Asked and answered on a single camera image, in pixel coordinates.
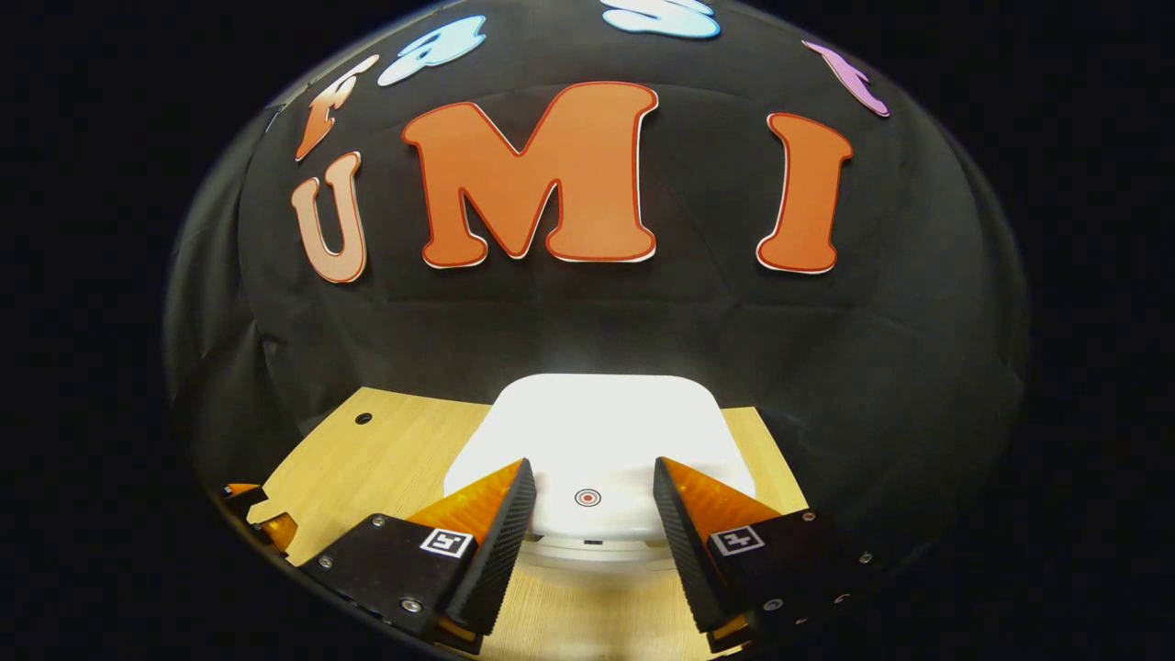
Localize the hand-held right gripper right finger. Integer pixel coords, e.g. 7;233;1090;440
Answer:
653;455;875;655

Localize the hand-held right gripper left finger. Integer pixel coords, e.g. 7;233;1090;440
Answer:
301;457;538;655

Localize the white desktop garbage bin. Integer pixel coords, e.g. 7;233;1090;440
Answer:
443;373;757;576

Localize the wooden desktop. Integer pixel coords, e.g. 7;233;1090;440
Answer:
248;386;811;661

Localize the black backdrop cloth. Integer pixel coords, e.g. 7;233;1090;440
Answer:
163;0;1031;588

